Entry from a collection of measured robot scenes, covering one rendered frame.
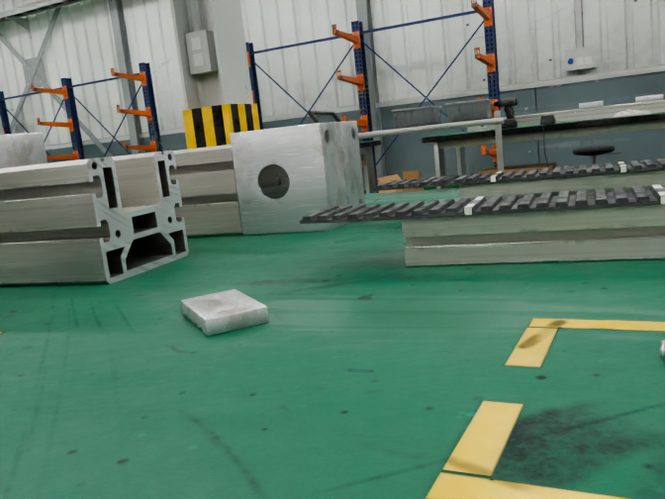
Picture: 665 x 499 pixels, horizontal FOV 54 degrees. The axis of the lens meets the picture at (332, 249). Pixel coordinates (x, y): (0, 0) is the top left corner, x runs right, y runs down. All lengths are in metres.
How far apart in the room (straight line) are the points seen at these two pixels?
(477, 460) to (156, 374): 0.14
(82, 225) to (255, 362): 0.24
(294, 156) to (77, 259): 0.21
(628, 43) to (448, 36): 2.01
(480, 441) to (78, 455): 0.11
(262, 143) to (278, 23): 8.78
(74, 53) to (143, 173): 11.21
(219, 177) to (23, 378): 0.37
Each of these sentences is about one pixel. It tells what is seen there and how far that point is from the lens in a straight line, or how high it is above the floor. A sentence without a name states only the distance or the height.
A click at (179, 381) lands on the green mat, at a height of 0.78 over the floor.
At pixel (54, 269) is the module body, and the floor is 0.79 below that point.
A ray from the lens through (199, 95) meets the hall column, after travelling 4.03.
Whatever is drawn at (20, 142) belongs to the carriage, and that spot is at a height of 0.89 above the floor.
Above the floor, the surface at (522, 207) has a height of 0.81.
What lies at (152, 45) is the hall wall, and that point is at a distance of 10.66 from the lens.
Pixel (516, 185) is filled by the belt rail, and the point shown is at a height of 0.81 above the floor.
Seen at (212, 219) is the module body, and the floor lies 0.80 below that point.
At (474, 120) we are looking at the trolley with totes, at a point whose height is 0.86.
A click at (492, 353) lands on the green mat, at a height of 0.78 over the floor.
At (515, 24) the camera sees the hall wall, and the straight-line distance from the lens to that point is 8.21.
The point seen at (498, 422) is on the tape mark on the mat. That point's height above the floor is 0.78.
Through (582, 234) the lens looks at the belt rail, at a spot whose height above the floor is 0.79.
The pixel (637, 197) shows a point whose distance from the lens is 0.38.
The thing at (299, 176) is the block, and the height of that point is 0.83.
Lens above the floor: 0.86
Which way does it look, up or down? 10 degrees down
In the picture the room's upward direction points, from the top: 6 degrees counter-clockwise
